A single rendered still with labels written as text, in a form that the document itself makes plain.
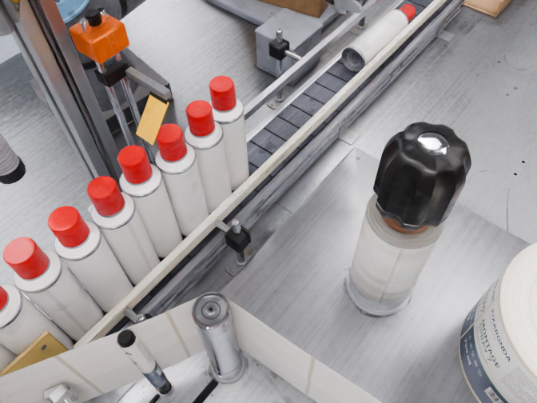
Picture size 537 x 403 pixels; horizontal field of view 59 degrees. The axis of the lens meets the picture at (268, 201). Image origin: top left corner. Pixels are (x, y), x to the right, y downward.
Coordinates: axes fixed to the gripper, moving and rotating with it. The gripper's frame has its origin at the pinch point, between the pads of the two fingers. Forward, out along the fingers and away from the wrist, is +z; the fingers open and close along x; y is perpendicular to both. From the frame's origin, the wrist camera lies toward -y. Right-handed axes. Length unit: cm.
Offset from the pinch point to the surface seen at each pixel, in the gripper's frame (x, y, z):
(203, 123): -31.7, 2.5, -13.1
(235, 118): -27.7, 2.7, -8.2
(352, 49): 1.8, -0.1, 13.9
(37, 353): -64, 4, -13
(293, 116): -15.6, -0.8, 12.9
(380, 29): 9.6, 1.1, 16.0
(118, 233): -48, 3, -14
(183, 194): -40.0, 3.2, -7.3
